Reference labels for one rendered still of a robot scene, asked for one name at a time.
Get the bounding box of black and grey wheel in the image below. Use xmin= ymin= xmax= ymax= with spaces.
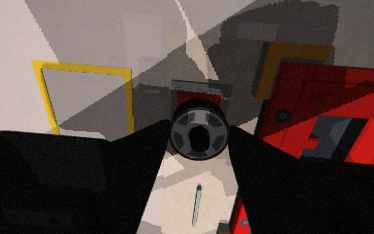
xmin=168 ymin=98 xmax=230 ymax=161

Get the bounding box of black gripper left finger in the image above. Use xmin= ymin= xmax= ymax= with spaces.
xmin=0 ymin=119 xmax=170 ymax=234

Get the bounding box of yellow tape border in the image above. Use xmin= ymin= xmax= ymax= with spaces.
xmin=31 ymin=60 xmax=135 ymax=135

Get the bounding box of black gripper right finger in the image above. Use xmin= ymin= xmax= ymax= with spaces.
xmin=228 ymin=125 xmax=374 ymax=234

